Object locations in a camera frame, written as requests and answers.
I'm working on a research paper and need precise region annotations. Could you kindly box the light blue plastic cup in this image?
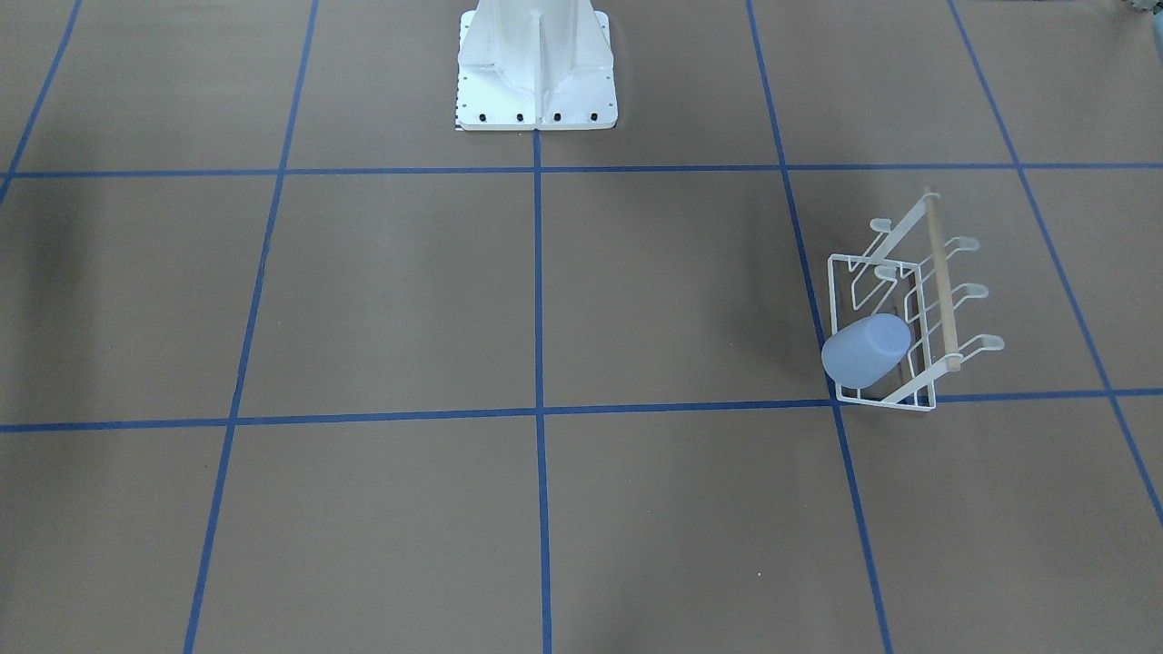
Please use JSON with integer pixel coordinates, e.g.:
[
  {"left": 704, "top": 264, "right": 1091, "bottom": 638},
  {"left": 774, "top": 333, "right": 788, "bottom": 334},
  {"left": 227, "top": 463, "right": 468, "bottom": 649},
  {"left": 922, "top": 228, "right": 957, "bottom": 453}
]
[{"left": 821, "top": 313, "right": 913, "bottom": 390}]

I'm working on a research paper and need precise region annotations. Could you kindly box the white camera pole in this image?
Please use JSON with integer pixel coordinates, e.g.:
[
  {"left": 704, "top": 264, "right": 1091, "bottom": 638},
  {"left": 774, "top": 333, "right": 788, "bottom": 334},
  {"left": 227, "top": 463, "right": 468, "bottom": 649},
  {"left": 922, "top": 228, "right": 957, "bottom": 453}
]
[{"left": 454, "top": 1, "right": 619, "bottom": 131}]

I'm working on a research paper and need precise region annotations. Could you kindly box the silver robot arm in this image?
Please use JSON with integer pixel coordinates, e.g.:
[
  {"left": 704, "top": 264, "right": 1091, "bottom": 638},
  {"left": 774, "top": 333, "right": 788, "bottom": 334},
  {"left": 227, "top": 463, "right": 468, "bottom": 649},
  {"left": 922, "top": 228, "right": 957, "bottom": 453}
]
[{"left": 1150, "top": 5, "right": 1163, "bottom": 59}]

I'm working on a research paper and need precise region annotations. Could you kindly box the white wire cup holder rack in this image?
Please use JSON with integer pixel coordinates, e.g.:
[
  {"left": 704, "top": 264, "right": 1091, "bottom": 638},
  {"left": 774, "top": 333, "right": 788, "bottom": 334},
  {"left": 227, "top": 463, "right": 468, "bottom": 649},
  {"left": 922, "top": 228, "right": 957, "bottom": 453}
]
[{"left": 826, "top": 186, "right": 1005, "bottom": 412}]

